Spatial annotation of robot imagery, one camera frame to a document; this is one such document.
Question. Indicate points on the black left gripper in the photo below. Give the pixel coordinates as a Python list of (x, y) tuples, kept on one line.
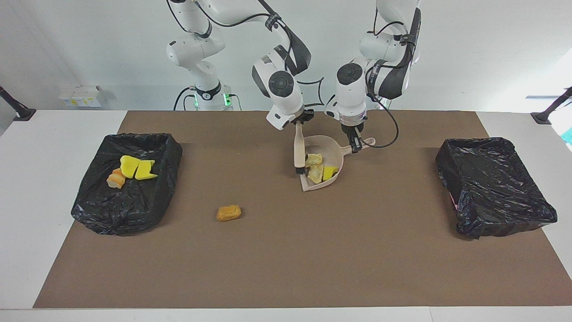
[(354, 129)]

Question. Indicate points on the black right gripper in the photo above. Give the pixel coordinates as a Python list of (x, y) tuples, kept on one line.
[(304, 117)]

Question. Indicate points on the beige plastic dustpan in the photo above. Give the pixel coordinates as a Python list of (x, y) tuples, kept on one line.
[(328, 147)]

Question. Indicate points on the beige hand brush black bristles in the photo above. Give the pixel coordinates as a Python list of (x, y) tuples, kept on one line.
[(299, 147)]

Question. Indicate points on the green and yellow sponge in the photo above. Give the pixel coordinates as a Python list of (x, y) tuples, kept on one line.
[(331, 172)]

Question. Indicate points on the pale whitish sponge chunk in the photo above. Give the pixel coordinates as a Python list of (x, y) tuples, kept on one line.
[(313, 159)]

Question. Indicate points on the pale yellowish sponge chunk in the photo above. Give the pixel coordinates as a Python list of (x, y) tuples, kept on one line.
[(316, 174)]

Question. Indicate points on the notched yellow sponge piece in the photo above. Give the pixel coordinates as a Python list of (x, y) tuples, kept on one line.
[(145, 171)]

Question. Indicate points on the orange striped croissant piece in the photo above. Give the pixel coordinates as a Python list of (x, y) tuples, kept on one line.
[(116, 180)]

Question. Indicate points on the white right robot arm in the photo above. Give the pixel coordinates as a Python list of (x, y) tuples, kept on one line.
[(286, 98)]

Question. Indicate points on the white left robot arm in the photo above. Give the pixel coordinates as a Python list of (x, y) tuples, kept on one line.
[(351, 98)]

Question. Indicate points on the black bag lined trash bin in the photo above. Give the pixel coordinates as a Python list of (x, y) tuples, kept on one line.
[(125, 205), (491, 188)]

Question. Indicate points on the brown table mat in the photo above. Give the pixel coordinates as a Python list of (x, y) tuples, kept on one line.
[(357, 259)]

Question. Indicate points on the brown bread roll piece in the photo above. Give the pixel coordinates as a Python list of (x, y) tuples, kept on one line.
[(229, 213)]

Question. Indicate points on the teal plastic object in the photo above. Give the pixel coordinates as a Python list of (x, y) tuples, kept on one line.
[(568, 136)]

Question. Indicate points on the black camera stand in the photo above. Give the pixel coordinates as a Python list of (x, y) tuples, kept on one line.
[(18, 109), (547, 114)]

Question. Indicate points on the white wall outlet box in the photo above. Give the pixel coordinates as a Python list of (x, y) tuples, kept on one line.
[(82, 96)]

